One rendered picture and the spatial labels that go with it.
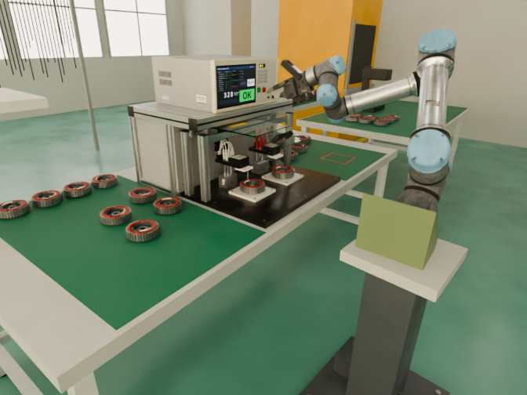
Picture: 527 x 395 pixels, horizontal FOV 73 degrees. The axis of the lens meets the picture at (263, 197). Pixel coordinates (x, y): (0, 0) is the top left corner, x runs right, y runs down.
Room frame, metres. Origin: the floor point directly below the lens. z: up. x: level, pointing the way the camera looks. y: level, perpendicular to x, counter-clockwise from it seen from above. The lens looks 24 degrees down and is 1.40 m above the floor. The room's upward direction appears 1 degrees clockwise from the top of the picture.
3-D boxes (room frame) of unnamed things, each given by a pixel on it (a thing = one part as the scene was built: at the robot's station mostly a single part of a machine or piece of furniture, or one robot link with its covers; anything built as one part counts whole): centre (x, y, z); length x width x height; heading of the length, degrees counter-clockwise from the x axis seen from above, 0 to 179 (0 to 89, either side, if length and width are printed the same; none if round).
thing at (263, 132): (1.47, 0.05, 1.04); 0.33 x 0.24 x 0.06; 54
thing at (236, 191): (1.46, 0.05, 0.78); 0.15 x 0.15 x 0.01; 54
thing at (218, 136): (1.62, 0.06, 1.03); 0.62 x 0.01 x 0.03; 144
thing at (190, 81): (1.76, 0.23, 1.22); 0.44 x 0.39 x 0.20; 144
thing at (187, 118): (1.75, 0.24, 1.09); 0.68 x 0.44 x 0.05; 144
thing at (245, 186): (1.46, 0.05, 0.80); 0.11 x 0.11 x 0.04
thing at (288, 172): (1.66, -0.09, 0.80); 0.11 x 0.11 x 0.04
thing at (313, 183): (1.57, -0.01, 0.76); 0.64 x 0.47 x 0.02; 144
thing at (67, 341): (1.70, 0.18, 0.72); 2.20 x 1.01 x 0.05; 144
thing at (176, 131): (1.71, 0.18, 0.92); 0.66 x 0.01 x 0.30; 144
